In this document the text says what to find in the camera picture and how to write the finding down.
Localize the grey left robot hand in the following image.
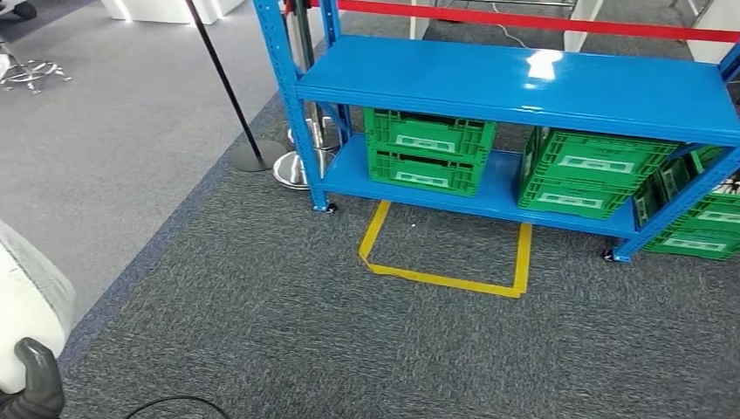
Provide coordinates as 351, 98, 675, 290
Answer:
0, 338, 65, 419

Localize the white plastic car part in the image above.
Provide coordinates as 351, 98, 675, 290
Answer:
0, 219, 77, 395

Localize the blue metal shelf rack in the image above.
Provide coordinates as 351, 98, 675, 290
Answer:
251, 0, 740, 264

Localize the black pole with round base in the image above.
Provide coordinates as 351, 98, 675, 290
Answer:
183, 0, 288, 174

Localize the chrome stool base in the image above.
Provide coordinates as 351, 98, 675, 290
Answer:
0, 37, 74, 95

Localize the chrome barrier stanchion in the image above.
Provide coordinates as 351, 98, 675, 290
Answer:
271, 0, 342, 191
287, 115, 343, 154

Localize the white lit platform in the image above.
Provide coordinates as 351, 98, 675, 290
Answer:
100, 0, 248, 26

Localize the yellow floor tape outline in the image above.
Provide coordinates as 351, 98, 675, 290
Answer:
357, 200, 533, 300

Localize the red barrier belt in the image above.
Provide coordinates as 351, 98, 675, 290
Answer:
283, 0, 740, 45

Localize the black robot tether cable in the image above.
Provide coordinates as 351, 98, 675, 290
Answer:
124, 395, 233, 419

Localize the white floor cable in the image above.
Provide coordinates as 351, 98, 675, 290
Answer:
490, 0, 528, 49

